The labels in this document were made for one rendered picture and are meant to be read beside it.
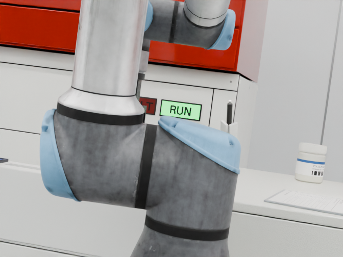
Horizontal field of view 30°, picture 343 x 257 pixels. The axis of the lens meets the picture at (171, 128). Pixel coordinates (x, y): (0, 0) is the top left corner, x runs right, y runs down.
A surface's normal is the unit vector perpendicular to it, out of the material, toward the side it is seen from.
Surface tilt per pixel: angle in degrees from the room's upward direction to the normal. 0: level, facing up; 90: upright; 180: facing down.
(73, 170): 104
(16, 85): 90
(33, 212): 90
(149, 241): 72
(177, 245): 82
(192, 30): 138
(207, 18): 151
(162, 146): 53
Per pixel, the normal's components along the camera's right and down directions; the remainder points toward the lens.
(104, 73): 0.07, 0.19
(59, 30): -0.21, 0.03
